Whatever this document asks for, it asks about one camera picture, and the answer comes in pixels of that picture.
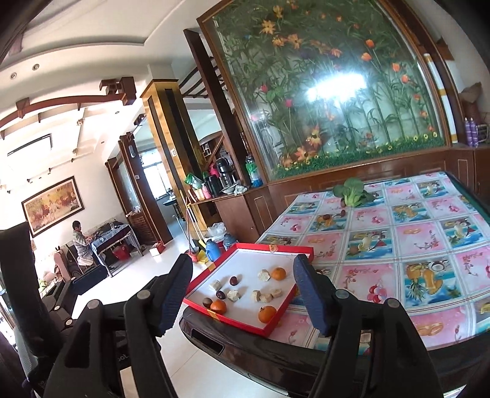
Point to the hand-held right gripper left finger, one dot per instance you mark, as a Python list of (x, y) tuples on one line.
[(176, 294)]

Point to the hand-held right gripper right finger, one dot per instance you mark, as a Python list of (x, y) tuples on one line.
[(310, 294)]

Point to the brown round fruit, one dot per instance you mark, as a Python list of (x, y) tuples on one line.
[(207, 302)]

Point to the orange mandarin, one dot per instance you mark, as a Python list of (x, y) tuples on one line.
[(278, 273), (218, 306), (267, 313)]

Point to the dark purple round fruit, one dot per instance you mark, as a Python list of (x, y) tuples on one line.
[(220, 294)]

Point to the red lychee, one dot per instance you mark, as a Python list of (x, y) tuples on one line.
[(234, 281)]

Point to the red tray white inside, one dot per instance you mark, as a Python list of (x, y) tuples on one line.
[(249, 264)]

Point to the red dustpan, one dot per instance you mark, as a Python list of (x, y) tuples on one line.
[(193, 255)]

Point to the red white small box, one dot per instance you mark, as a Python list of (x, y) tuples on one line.
[(157, 248)]

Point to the blue thermos jug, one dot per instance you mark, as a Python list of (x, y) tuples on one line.
[(229, 240), (211, 249)]

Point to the red bucket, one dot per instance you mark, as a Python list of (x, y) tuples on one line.
[(121, 252)]

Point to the white plastic bag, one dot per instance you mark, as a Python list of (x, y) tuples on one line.
[(217, 230)]

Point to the dark side table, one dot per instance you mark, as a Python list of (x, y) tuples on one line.
[(111, 239)]

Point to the wooden partition cabinet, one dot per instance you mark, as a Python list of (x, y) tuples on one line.
[(306, 191)]

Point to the printed pink blue tablecloth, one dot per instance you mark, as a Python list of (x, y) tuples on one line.
[(402, 245)]

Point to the green leafy vegetable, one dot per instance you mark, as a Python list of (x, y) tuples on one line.
[(350, 191)]

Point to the black flask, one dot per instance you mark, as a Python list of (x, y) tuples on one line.
[(211, 185)]

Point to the green packet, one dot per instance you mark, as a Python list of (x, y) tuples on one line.
[(191, 179)]

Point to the white crumpled cloth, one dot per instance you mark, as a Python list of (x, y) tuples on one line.
[(236, 188)]

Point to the black thermos pot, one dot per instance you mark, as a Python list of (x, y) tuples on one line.
[(222, 174)]

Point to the rectangular ceiling light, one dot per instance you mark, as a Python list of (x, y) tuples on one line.
[(30, 145)]

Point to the green plastic bottle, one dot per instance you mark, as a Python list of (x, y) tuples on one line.
[(252, 171)]

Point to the floral bamboo glass panel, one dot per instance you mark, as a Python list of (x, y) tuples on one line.
[(325, 84)]

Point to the purple bottle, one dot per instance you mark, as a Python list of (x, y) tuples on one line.
[(474, 132), (467, 132)]

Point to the white yellow rolled scroll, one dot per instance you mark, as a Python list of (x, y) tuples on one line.
[(440, 95)]

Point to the brown paper bag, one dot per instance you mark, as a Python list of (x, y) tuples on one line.
[(472, 95)]

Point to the framed wall painting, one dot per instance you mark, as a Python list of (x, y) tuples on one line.
[(51, 204)]

